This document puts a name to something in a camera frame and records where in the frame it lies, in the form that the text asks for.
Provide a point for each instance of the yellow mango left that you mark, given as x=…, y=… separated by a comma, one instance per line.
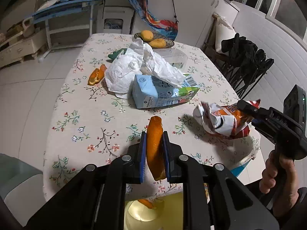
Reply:
x=147, y=35

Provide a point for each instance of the white tv cabinet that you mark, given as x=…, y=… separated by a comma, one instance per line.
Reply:
x=14, y=47

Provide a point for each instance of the orange peel in basin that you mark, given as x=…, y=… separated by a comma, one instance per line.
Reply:
x=147, y=203

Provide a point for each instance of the white pillow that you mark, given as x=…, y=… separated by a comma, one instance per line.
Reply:
x=224, y=31

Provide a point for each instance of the blue milk carton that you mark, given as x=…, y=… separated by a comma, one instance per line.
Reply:
x=151, y=92

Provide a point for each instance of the white stool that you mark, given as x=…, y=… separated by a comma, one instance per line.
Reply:
x=115, y=19

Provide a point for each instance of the blue study desk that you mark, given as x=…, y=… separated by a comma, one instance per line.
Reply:
x=65, y=9

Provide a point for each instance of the white jug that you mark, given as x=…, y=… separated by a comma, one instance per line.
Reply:
x=28, y=27

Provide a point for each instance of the snack bag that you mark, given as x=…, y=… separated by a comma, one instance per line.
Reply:
x=227, y=121

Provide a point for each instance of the orange peel piece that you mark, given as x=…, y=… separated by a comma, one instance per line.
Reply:
x=97, y=75
x=154, y=151

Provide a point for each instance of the white plastic bag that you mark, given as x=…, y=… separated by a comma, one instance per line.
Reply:
x=140, y=59

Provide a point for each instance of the checked blue under cloth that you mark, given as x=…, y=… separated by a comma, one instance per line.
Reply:
x=237, y=171

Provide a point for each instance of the wooden chair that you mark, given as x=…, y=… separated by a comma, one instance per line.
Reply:
x=220, y=60

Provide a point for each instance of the fruit plate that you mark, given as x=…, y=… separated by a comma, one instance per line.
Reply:
x=170, y=43

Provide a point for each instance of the black clothes on chair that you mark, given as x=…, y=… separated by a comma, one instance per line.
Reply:
x=246, y=62

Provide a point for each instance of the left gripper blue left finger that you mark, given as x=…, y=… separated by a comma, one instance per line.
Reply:
x=142, y=156

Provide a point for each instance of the yellow mango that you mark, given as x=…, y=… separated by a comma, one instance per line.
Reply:
x=158, y=43
x=147, y=35

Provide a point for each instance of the clear plastic bottle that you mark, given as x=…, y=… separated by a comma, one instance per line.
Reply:
x=175, y=57

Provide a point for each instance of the colourful hanging bag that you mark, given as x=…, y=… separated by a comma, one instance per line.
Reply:
x=165, y=27

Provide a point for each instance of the person's right hand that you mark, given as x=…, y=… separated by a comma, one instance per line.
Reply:
x=280, y=173

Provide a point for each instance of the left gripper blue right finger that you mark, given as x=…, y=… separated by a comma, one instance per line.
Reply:
x=167, y=155

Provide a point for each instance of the yellow plastic basin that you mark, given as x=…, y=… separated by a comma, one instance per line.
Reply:
x=167, y=213

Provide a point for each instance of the yellow mango right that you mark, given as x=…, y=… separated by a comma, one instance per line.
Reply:
x=158, y=43

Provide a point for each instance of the floral white tablecloth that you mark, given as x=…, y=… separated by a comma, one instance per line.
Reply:
x=92, y=125

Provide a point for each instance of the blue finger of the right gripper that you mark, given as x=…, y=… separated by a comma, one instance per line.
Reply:
x=249, y=108

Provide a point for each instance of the green toy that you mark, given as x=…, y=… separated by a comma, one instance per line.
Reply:
x=115, y=54

